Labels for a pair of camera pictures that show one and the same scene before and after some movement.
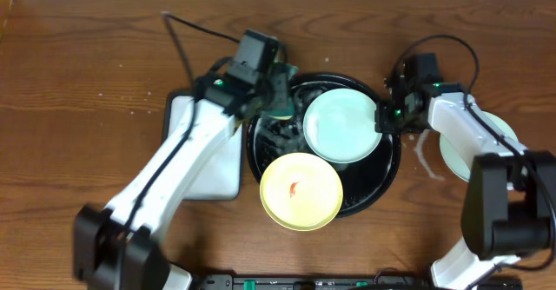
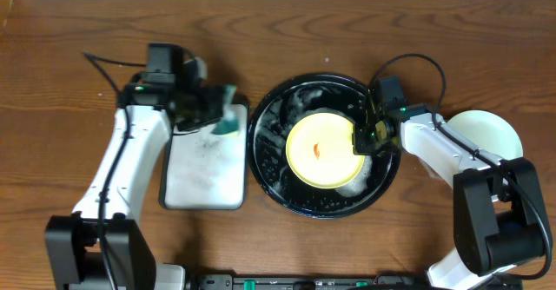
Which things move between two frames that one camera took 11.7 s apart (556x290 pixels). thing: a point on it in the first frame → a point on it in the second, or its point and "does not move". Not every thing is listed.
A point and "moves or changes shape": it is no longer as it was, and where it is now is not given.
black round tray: x=363 y=182 does not move
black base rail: x=336 y=282 does not move
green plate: x=340 y=126 moves or changes shape
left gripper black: x=280 y=88 → x=201 y=108
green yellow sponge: x=281 y=77 moves or changes shape
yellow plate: x=301 y=191 → x=320 y=150
